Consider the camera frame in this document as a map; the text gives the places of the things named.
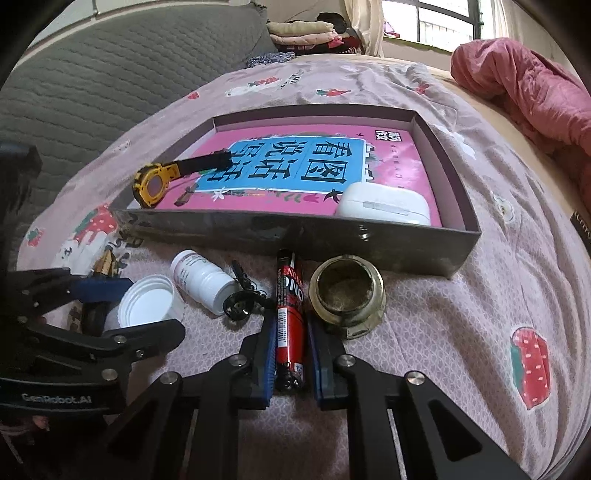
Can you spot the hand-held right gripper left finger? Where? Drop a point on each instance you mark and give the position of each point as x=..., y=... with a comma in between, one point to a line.
x=268, y=350

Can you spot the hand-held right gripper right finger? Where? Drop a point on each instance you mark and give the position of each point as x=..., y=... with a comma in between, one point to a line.
x=318, y=360

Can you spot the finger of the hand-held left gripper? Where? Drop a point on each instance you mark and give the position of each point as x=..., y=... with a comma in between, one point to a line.
x=138, y=339
x=101, y=288

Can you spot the black gold box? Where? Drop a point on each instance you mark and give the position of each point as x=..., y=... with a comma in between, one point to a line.
x=107, y=263

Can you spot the red black marker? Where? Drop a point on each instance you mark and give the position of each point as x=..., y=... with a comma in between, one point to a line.
x=291, y=318

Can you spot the white plastic lid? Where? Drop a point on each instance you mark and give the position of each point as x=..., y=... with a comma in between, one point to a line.
x=147, y=300

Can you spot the brass glass jar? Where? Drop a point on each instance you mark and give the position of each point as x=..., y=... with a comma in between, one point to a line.
x=346, y=286

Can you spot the yellow black wristwatch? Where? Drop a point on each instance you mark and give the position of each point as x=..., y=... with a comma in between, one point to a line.
x=150, y=184

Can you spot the grey cardboard tray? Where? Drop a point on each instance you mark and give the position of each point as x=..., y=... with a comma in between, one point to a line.
x=277, y=235

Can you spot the white earbuds case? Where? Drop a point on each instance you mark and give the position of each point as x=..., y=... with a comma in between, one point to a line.
x=383, y=203

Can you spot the black metal clip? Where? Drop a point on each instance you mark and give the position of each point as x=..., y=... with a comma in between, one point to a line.
x=238, y=307

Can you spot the white pill bottle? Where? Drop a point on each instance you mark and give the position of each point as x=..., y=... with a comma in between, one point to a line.
x=203, y=279

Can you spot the pink strawberry printed bedsheet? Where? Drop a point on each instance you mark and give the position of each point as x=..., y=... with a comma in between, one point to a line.
x=485, y=300

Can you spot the pink book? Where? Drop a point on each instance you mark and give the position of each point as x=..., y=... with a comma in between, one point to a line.
x=392, y=170

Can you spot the grey quilted headboard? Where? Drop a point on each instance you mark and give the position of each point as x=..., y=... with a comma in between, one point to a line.
x=115, y=83

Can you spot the blue grey patterned cloth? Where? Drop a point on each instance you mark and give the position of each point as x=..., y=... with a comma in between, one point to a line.
x=270, y=59

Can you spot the dark red garment pile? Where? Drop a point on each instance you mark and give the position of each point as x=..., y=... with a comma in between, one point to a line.
x=341, y=44

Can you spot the stack of folded clothes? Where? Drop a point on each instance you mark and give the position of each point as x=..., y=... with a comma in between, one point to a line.
x=300, y=32

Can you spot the cream curtain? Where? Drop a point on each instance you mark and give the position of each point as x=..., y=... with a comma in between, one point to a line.
x=364, y=27

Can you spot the pink quilt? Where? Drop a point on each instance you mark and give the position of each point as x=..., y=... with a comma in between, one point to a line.
x=531, y=83

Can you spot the window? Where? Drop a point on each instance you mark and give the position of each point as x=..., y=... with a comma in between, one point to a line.
x=443, y=23

